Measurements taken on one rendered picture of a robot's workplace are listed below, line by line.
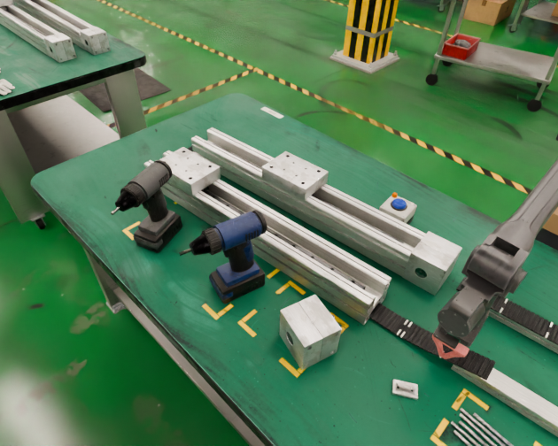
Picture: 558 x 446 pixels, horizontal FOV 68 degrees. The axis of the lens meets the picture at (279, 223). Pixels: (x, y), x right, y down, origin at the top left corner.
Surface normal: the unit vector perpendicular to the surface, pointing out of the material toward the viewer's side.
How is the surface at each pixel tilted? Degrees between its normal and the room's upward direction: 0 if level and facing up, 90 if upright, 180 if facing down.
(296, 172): 0
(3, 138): 90
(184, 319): 0
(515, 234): 18
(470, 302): 4
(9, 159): 90
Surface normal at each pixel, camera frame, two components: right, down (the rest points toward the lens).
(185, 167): 0.02, -0.73
